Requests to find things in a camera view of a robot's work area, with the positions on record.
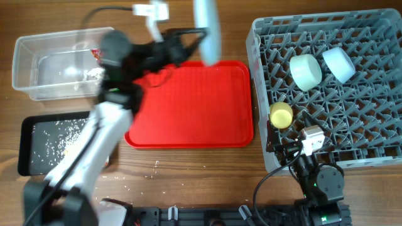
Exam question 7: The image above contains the clear plastic bin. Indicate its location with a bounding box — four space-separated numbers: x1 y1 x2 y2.
12 27 114 101

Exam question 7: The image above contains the yellow cup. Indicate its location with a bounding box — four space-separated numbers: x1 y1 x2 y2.
269 102 293 129

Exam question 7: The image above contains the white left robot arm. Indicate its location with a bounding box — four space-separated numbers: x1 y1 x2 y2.
23 27 210 225

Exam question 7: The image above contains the grey dishwasher rack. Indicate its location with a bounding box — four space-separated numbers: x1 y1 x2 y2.
246 9 401 169

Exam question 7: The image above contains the red plastic tray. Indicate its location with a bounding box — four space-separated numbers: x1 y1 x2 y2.
124 60 254 149

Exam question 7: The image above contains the light blue plate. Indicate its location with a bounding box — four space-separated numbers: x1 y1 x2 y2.
193 0 222 66

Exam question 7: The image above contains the red snack wrapper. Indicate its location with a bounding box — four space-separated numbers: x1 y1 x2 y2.
90 49 101 62

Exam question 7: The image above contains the black tray bin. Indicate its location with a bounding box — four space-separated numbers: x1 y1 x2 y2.
18 110 111 177

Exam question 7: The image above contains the green bowl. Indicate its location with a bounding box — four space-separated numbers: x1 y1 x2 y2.
290 54 322 92

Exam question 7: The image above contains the light blue bowl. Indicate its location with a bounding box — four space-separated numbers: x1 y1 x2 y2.
322 47 356 84

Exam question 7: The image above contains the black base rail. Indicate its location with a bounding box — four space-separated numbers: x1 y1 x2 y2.
125 203 351 226

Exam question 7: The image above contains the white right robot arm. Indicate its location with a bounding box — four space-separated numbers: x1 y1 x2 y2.
266 122 350 225

